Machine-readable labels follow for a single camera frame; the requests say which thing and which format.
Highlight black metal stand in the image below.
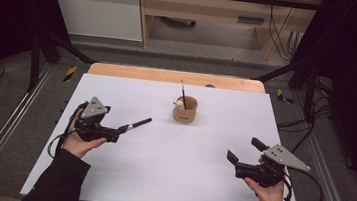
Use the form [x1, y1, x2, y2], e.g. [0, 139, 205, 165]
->
[248, 51, 323, 124]
[26, 28, 102, 100]

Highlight white cabinet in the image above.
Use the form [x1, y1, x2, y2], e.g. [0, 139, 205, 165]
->
[39, 0, 148, 42]

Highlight person's left hand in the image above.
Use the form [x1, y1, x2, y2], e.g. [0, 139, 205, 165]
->
[60, 107, 111, 162]

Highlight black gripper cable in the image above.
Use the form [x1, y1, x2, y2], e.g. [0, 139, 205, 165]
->
[46, 97, 90, 163]
[278, 165, 327, 201]

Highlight thin black brush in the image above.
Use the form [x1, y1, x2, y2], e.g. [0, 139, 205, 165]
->
[178, 80, 191, 110]

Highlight person's right hand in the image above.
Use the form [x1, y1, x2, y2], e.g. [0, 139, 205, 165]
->
[241, 154, 290, 201]

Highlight yellow black tape marker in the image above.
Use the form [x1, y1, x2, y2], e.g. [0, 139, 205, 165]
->
[275, 88, 296, 106]
[63, 64, 79, 84]

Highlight dark drawer handle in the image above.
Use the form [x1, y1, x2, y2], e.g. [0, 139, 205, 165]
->
[236, 15, 266, 26]

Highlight tan bear pot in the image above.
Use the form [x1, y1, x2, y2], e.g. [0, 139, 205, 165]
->
[171, 94, 199, 124]

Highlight black floor cables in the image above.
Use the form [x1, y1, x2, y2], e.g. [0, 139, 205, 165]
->
[275, 90, 336, 158]

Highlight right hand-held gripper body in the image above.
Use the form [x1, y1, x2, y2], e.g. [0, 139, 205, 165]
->
[233, 139, 314, 193]

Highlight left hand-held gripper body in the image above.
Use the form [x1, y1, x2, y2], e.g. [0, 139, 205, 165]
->
[72, 94, 124, 145]

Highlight black hanging cables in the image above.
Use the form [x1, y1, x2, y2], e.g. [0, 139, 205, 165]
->
[262, 0, 307, 64]

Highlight light wooden desk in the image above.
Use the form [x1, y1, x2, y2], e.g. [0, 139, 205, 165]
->
[131, 0, 324, 67]

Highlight wooden table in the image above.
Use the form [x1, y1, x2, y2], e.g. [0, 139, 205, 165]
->
[87, 61, 268, 95]

